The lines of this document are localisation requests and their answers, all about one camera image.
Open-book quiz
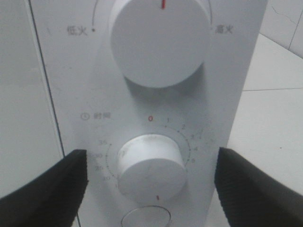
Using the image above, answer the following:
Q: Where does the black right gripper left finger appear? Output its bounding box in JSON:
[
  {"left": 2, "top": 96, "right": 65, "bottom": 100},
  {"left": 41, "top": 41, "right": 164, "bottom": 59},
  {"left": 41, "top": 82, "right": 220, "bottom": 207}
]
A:
[{"left": 0, "top": 149, "right": 89, "bottom": 227}]

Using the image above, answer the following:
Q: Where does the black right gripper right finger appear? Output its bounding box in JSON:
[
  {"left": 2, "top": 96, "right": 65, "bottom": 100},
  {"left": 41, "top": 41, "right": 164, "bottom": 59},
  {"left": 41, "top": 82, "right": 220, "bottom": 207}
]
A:
[{"left": 214, "top": 147, "right": 303, "bottom": 227}]

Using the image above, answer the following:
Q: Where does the white microwave door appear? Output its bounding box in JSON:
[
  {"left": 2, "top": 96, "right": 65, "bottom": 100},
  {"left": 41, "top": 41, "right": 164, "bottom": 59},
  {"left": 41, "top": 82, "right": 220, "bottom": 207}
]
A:
[{"left": 0, "top": 0, "right": 62, "bottom": 197}]

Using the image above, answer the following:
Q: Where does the round white door release button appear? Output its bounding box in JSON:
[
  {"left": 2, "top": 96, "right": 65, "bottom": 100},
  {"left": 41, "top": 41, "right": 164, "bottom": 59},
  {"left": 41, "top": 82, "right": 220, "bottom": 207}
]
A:
[{"left": 121, "top": 206, "right": 171, "bottom": 227}]

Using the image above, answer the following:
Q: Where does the white microwave oven body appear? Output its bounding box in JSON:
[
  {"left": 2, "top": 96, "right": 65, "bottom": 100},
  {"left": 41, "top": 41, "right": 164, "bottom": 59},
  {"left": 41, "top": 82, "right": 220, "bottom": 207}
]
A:
[{"left": 29, "top": 0, "right": 267, "bottom": 227}]

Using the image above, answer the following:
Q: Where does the upper white power knob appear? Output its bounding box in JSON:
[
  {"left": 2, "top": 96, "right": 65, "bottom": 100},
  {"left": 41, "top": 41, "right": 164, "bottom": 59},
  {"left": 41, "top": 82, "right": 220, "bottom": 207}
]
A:
[{"left": 109, "top": 0, "right": 210, "bottom": 88}]

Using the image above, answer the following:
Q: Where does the white timer knob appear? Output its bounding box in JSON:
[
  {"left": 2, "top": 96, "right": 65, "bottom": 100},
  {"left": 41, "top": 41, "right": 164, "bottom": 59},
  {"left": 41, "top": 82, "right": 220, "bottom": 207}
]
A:
[{"left": 117, "top": 134, "right": 187, "bottom": 203}]

